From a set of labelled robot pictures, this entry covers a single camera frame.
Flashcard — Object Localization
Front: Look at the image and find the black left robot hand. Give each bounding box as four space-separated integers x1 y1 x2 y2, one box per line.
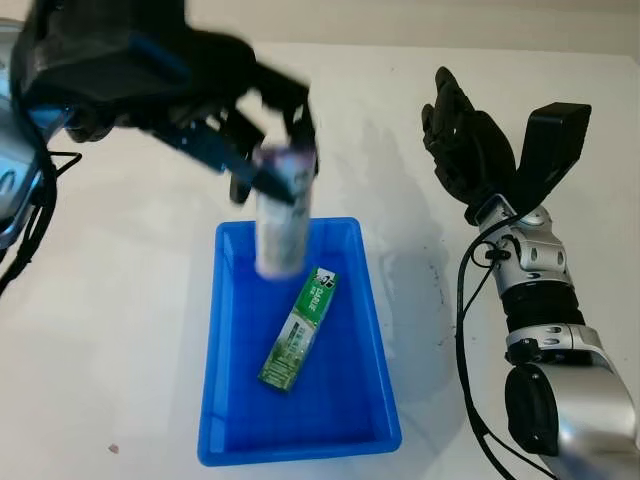
63 25 320 207

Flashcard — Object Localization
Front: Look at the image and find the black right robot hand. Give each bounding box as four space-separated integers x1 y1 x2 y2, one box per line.
420 65 519 209

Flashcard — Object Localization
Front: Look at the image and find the white printed tube package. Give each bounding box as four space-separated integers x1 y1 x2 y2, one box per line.
253 144 316 281

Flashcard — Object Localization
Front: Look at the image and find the blue plastic tray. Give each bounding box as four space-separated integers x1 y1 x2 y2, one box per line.
197 215 404 468

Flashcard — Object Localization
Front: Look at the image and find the green toothpaste box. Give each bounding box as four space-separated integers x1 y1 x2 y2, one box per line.
256 265 343 398

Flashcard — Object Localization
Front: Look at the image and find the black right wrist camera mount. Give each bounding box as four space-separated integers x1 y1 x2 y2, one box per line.
514 101 593 217

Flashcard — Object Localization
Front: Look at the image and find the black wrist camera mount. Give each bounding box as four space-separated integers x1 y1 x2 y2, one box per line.
514 101 593 217
9 0 190 109

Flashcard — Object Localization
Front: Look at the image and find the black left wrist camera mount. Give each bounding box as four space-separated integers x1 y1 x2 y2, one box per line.
9 0 190 109

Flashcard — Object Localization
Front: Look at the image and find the thin black wire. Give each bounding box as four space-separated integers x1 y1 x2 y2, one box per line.
47 148 84 177

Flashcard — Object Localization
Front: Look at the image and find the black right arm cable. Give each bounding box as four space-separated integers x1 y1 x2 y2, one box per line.
451 234 557 480

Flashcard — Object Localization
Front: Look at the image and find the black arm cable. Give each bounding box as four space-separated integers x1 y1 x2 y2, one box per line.
0 74 65 299
451 234 557 480

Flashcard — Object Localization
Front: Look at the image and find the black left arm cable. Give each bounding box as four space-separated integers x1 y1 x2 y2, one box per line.
0 74 65 299

